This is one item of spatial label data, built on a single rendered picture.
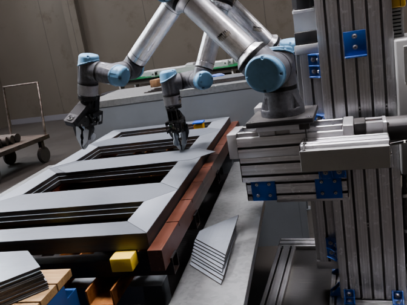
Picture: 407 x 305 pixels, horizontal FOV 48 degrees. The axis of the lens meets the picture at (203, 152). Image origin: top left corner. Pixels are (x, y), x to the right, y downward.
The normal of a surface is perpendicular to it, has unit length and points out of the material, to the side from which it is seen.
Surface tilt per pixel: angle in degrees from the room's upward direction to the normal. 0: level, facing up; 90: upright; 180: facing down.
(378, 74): 90
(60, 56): 90
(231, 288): 0
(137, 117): 90
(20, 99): 90
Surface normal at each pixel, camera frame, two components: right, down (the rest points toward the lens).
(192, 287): -0.15, -0.96
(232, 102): -0.19, 0.27
